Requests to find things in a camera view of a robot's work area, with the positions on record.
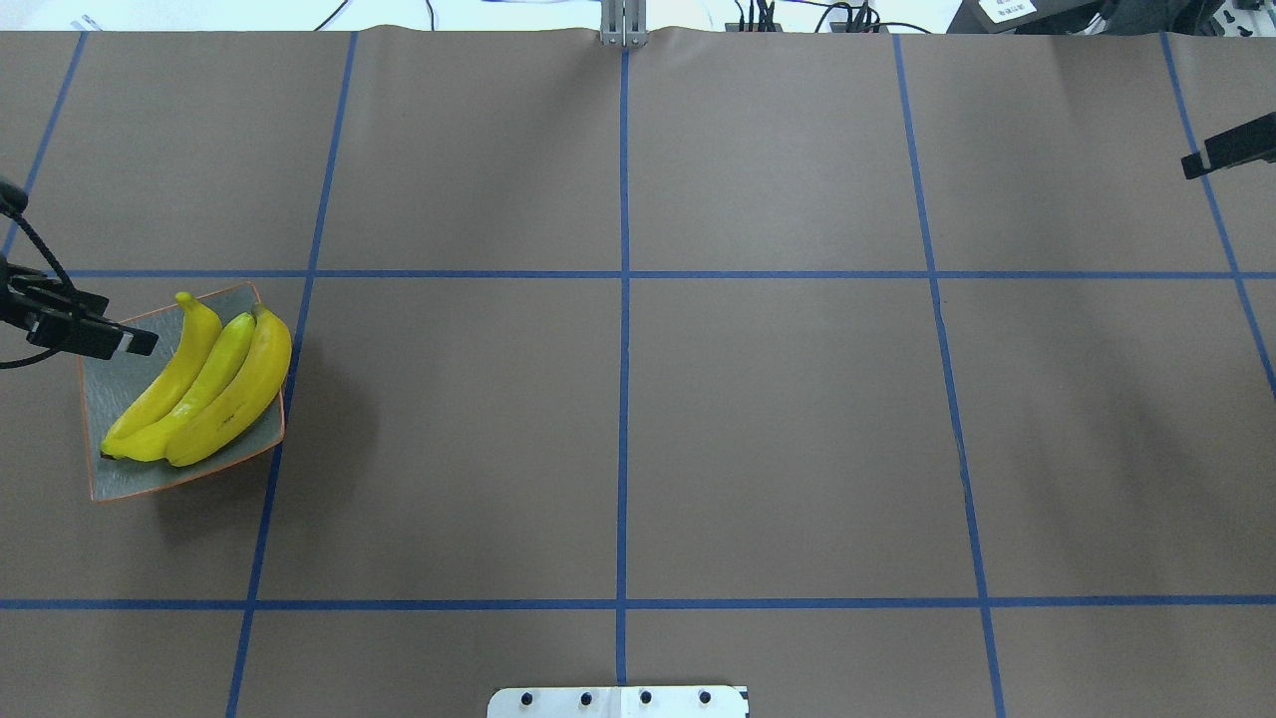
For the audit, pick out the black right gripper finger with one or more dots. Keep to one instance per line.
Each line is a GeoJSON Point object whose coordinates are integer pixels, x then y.
{"type": "Point", "coordinates": [1251, 141]}

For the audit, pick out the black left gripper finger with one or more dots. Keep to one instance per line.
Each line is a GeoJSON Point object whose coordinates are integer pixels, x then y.
{"type": "Point", "coordinates": [57, 316]}

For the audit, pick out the yellow banana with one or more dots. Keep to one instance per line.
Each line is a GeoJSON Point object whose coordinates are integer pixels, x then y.
{"type": "Point", "coordinates": [218, 370]}
{"type": "Point", "coordinates": [200, 329]}
{"type": "Point", "coordinates": [255, 386]}

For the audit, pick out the grey square plate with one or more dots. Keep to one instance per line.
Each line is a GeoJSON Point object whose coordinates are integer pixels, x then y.
{"type": "Point", "coordinates": [108, 387]}

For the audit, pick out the black label printer box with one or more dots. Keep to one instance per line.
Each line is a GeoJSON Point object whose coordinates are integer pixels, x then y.
{"type": "Point", "coordinates": [1023, 17]}

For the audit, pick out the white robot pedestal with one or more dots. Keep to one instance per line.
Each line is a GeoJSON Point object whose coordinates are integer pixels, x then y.
{"type": "Point", "coordinates": [621, 701]}

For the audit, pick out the aluminium frame post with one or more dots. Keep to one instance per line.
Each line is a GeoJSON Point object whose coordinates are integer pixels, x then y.
{"type": "Point", "coordinates": [623, 23]}

